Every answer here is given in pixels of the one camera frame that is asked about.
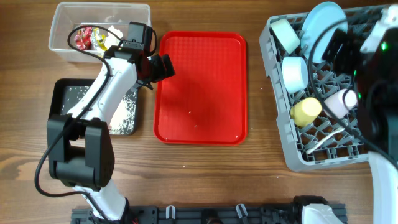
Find yellow clear candy wrapper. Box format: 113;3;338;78
90;27;108;52

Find light blue plate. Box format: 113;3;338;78
300;2;348;63

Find light blue bowl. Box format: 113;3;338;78
282;57;308;94

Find red snack wrapper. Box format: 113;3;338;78
74;27;93;50

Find pink plastic cup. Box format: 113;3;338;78
325;89;358;119

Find green bowl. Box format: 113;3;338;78
271;19;300;54

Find white rice grains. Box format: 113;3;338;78
59;86;137;135

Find yellow plastic cup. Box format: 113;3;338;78
290;97;323;127

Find white plastic spoon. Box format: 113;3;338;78
305;126;345;154

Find white tissue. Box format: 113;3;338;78
104;26;123;49

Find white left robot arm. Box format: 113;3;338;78
34;22;175;223

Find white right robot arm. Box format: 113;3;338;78
302;2;397;223

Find clear plastic waste bin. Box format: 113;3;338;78
48;2;152;63

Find grey dishwasher rack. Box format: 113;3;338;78
259;5;389;172

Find black food waste tray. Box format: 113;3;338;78
47;78;139;136

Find red plastic tray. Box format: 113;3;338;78
154;30;248;146

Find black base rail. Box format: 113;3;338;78
70;203;346;224

